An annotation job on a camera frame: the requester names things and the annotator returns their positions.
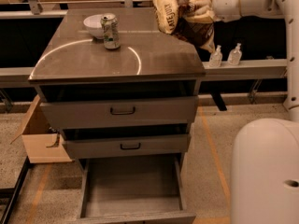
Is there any grey drawer cabinet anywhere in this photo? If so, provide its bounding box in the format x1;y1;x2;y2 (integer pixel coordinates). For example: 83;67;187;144
28;7;206;161

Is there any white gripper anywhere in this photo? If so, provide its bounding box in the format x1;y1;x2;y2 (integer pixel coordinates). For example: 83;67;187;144
183;0;241;23

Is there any grey drawer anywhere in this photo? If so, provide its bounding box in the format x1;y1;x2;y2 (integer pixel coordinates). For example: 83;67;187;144
41;96;198;129
72;154;195;224
63;134;191;159

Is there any grey middle drawer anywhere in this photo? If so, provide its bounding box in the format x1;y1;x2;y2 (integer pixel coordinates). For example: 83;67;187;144
63;134;191;159

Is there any open cardboard box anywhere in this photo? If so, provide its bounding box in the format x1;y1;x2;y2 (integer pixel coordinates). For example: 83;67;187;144
12;95;71;163

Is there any grey bottom drawer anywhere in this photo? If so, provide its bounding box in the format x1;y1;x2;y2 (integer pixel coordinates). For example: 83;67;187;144
72;154;195;224

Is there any left clear sanitizer bottle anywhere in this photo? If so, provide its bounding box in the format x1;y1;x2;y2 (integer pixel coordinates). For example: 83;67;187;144
208;45;222;67

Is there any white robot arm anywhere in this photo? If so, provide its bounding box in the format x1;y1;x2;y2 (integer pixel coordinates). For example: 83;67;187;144
212;0;299;224

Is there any clear sanitizer bottle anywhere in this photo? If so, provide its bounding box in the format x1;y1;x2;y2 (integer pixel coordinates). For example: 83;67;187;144
208;45;222;67
227;43;242;65

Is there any brown chip bag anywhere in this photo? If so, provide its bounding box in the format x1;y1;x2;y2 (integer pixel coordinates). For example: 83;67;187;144
152;0;215;53

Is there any white bowl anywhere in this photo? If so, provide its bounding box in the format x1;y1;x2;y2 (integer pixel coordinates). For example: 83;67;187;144
83;14;104;39

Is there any grey top drawer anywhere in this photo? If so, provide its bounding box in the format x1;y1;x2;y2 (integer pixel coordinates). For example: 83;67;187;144
41;96;198;129

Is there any right clear sanitizer bottle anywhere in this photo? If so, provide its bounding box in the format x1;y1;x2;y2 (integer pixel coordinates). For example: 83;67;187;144
227;43;242;65

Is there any green soda can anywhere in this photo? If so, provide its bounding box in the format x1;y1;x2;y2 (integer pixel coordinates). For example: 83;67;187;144
101;13;121;49

